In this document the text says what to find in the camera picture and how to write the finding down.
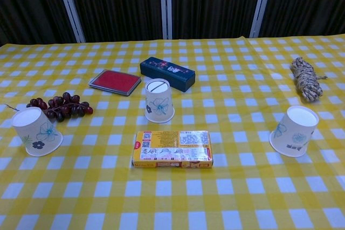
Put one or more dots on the paper cup with green leaf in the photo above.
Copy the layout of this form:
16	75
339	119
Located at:
35	133

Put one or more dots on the white partition frame post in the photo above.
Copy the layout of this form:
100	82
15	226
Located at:
70	6
261	3
166	3

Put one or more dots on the yellow snack box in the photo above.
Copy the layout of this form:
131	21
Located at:
172	149

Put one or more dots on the paper cup black line base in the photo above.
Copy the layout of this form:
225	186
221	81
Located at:
159	103

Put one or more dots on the paper cup with text print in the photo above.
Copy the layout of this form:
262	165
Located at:
293	133

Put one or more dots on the dark red grape bunch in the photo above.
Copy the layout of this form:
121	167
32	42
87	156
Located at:
62	108

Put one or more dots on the red ink pad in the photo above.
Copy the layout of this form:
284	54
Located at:
114	80

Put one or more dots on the black curtain panel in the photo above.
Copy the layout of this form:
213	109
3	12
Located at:
27	3
116	3
213	3
310	1

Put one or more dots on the dark blue rectangular box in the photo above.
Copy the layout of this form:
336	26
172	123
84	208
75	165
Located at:
167	69

